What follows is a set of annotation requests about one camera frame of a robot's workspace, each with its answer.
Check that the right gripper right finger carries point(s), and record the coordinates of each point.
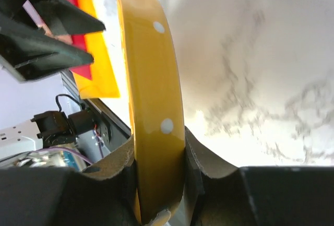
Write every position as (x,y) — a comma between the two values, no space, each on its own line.
(204,176)

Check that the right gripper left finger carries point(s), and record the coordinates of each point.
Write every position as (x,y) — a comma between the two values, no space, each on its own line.
(116,181)

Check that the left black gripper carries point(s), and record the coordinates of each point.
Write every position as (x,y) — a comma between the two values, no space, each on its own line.
(27,53)

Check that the yellow polka dot plate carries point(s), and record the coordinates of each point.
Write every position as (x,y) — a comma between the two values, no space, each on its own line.
(155,105)

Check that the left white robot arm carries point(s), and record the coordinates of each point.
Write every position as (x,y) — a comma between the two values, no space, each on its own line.
(45,130)

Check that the orange translucent cutting board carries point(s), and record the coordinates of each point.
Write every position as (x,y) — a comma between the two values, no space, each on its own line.
(103,82)

